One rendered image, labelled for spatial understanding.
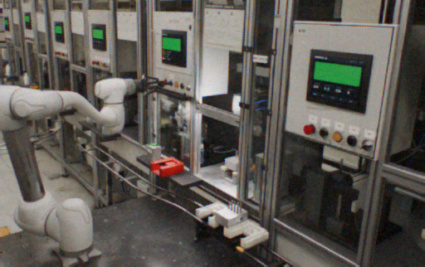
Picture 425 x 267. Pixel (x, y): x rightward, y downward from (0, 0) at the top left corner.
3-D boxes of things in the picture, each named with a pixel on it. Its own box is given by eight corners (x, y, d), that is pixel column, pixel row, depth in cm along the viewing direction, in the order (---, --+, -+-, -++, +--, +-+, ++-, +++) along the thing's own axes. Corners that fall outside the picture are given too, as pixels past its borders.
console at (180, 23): (150, 86, 246) (149, 11, 234) (187, 83, 263) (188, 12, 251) (188, 98, 215) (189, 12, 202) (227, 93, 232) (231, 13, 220)
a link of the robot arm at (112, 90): (118, 77, 215) (119, 100, 218) (90, 79, 205) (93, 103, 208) (127, 78, 207) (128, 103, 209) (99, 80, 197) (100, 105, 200)
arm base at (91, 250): (67, 274, 172) (65, 263, 171) (51, 250, 189) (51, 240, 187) (105, 259, 183) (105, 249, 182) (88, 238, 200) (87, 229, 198)
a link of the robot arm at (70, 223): (80, 255, 176) (77, 212, 170) (46, 247, 181) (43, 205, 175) (100, 237, 191) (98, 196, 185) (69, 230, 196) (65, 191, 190)
